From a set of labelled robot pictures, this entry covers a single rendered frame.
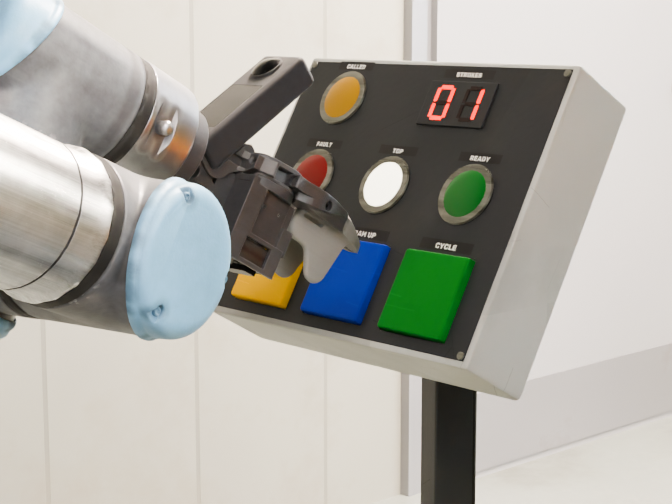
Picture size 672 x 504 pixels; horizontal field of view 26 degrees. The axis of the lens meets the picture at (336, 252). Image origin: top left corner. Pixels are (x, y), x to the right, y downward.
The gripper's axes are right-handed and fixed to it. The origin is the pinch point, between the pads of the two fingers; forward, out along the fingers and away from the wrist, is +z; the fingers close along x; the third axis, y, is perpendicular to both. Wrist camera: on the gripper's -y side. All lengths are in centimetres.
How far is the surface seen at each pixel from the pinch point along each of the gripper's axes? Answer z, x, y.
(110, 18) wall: 75, -175, -63
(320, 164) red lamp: 10.7, -18.9, -10.0
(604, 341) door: 269, -171, -66
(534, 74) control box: 11.0, 2.5, -20.5
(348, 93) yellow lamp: 10.6, -19.0, -17.6
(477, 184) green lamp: 10.6, 1.3, -9.7
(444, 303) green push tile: 10.2, 3.0, 1.4
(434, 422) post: 27.3, -8.5, 8.5
